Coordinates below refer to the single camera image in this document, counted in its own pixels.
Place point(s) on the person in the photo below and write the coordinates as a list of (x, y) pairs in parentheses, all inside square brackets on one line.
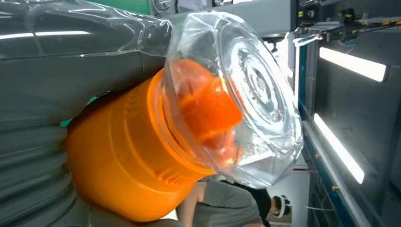
[(225, 203), (261, 200)]

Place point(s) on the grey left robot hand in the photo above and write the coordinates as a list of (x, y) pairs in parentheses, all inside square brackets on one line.
[(62, 75)]

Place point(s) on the metal ceiling truss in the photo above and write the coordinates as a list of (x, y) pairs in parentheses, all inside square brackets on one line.
[(351, 26)]

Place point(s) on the ceiling light strip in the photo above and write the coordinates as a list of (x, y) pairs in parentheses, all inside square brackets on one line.
[(338, 147), (351, 62)]

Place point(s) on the black mounted camera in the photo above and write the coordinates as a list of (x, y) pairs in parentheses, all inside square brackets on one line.
[(310, 14)]

